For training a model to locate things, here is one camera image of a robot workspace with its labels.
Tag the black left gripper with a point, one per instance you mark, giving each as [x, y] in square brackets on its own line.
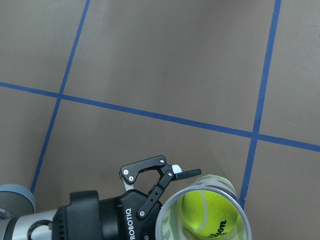
[131, 216]

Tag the tennis ball can holder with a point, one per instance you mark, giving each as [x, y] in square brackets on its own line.
[170, 226]

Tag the yellow tennis ball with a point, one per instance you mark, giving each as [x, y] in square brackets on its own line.
[207, 213]

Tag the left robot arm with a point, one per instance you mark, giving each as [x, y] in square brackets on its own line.
[20, 221]

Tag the brown paper table cover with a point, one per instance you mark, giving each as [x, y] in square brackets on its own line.
[231, 87]

